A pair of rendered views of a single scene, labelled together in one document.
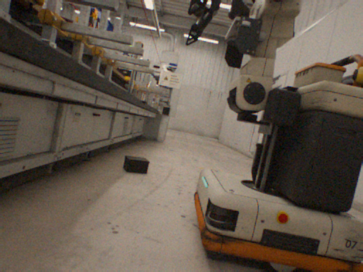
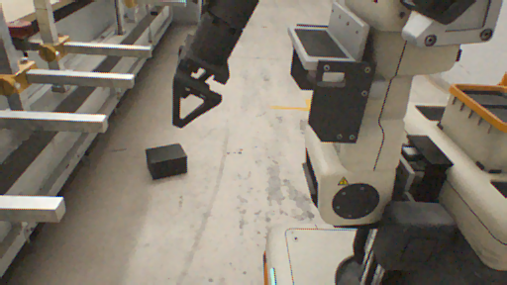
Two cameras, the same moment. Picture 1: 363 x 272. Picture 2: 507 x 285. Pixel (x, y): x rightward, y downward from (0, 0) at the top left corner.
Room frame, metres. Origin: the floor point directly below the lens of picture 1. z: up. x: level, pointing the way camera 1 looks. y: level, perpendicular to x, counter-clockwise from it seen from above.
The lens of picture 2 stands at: (0.50, -0.01, 1.23)
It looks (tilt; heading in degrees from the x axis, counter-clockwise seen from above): 31 degrees down; 357
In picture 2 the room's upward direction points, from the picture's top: 4 degrees clockwise
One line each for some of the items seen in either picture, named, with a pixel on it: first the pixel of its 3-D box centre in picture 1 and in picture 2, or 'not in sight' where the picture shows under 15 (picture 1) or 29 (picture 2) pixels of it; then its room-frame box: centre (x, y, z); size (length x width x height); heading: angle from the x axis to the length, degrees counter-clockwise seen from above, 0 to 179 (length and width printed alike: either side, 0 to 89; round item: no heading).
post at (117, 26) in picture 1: (112, 53); (48, 31); (1.67, 0.59, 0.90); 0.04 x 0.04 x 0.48; 1
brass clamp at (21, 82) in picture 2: (99, 53); (16, 77); (1.44, 0.58, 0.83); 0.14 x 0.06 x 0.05; 1
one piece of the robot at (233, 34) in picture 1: (243, 40); (331, 65); (1.22, -0.21, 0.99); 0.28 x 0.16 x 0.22; 1
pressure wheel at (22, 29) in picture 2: not in sight; (21, 40); (1.71, 0.70, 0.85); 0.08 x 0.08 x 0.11
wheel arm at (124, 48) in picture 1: (100, 43); (2, 120); (1.21, 0.49, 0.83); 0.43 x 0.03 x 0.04; 91
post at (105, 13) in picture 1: (99, 44); (8, 66); (1.42, 0.58, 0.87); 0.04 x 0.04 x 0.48; 1
